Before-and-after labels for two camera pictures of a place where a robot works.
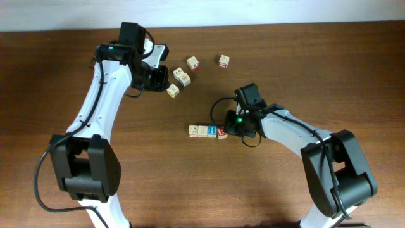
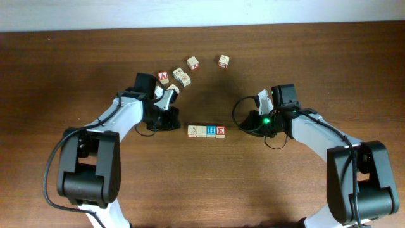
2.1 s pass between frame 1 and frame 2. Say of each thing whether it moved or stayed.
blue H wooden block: stayed
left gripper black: moved
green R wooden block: stayed
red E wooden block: stayed
